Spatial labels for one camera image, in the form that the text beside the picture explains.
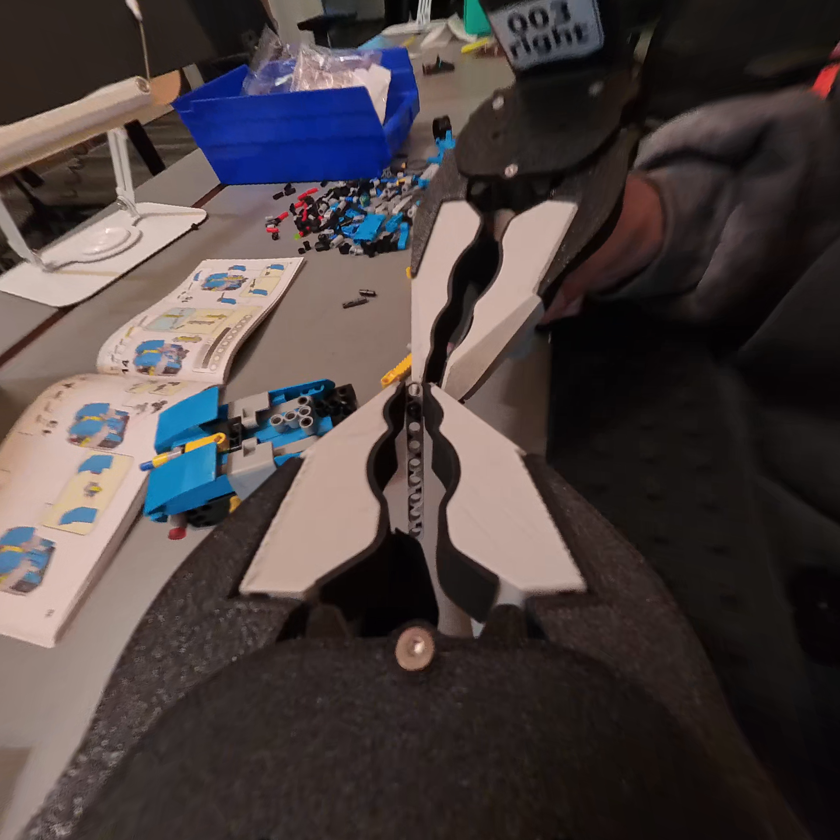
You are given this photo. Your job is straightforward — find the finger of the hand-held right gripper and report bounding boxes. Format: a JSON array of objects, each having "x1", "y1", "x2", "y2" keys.
[
  {"x1": 441, "y1": 199, "x2": 580, "y2": 403},
  {"x1": 410, "y1": 199, "x2": 484, "y2": 385}
]

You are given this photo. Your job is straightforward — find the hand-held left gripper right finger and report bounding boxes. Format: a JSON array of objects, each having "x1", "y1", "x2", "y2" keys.
[{"x1": 425, "y1": 385, "x2": 588, "y2": 622}]

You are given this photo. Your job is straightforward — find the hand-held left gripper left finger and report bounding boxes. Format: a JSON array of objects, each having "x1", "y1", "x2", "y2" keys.
[{"x1": 239, "y1": 384, "x2": 404, "y2": 599}]

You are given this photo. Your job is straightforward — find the long grey perforated beam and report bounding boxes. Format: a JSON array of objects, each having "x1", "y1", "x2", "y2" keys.
[{"x1": 404, "y1": 383, "x2": 428, "y2": 540}]

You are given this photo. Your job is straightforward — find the blue brick toy car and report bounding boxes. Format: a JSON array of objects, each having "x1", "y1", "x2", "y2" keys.
[{"x1": 139, "y1": 378, "x2": 359, "y2": 541}]

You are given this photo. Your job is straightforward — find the person's right forearm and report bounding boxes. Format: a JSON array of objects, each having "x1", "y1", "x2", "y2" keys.
[{"x1": 604, "y1": 85, "x2": 840, "y2": 324}]

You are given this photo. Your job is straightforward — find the grey desk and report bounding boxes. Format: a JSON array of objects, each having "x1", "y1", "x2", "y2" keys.
[{"x1": 0, "y1": 39, "x2": 552, "y2": 840}]

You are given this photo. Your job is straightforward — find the person's right hand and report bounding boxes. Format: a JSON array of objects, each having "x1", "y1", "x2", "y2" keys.
[{"x1": 540, "y1": 172, "x2": 665, "y2": 324}]

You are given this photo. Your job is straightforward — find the pile of loose bricks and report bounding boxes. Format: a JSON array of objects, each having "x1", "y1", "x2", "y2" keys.
[{"x1": 264, "y1": 115, "x2": 458, "y2": 259}]

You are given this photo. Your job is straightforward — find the black perforated chair seat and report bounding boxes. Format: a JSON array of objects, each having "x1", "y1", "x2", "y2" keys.
[{"x1": 548, "y1": 315, "x2": 840, "y2": 723}]

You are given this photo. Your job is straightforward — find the blue plastic bin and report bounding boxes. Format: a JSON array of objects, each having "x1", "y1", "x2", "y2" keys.
[{"x1": 172, "y1": 46, "x2": 421, "y2": 187}]

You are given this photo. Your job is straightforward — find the clear bags in bin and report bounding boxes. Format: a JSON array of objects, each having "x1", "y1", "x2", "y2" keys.
[{"x1": 243, "y1": 28, "x2": 393, "y2": 127}]

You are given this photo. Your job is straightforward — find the open instruction booklet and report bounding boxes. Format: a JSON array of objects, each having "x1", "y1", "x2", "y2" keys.
[{"x1": 0, "y1": 257, "x2": 307, "y2": 649}]

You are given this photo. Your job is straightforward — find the person's dark grey clothing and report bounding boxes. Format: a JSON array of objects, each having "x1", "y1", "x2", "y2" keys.
[{"x1": 722, "y1": 243, "x2": 840, "y2": 526}]

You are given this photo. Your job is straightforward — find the white laptop stand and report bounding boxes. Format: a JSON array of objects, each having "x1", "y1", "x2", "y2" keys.
[{"x1": 0, "y1": 75, "x2": 209, "y2": 308}]

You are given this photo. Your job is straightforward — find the black partition panel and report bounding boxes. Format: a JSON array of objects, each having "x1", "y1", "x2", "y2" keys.
[{"x1": 0, "y1": 0, "x2": 277, "y2": 126}]

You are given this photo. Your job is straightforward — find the white cable plug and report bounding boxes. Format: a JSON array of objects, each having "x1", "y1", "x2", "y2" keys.
[{"x1": 126, "y1": 0, "x2": 153, "y2": 80}]

